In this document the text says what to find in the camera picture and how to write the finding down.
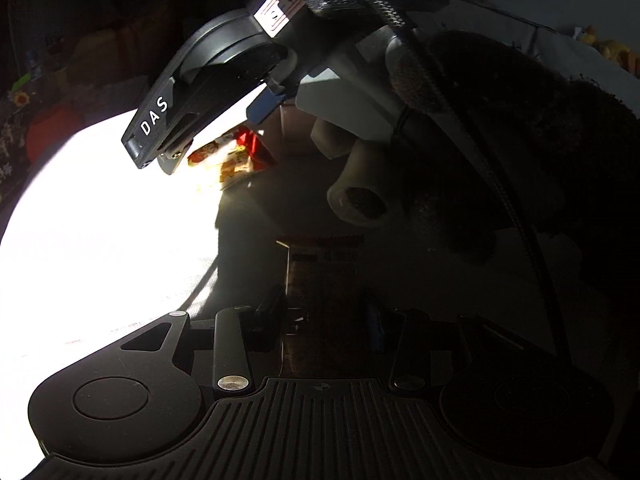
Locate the black braided cable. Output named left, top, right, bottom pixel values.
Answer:
left=350, top=0, right=561, bottom=356

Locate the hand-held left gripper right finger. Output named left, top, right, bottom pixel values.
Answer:
left=364, top=289, right=506, bottom=392

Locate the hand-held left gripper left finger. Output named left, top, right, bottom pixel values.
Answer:
left=122, top=287, right=287, bottom=393

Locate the red yellow snack packet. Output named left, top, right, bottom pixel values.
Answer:
left=187, top=127, right=281, bottom=193

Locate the orange bowl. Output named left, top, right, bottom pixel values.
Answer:
left=25, top=105, right=83, bottom=163

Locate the yellow plush toy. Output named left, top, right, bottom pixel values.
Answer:
left=575, top=25, right=640, bottom=71

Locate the person's right hand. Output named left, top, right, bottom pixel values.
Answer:
left=310, top=117, right=396, bottom=228

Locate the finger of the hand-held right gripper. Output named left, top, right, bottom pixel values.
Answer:
left=122, top=76, right=271, bottom=176
left=248, top=87, right=288, bottom=125

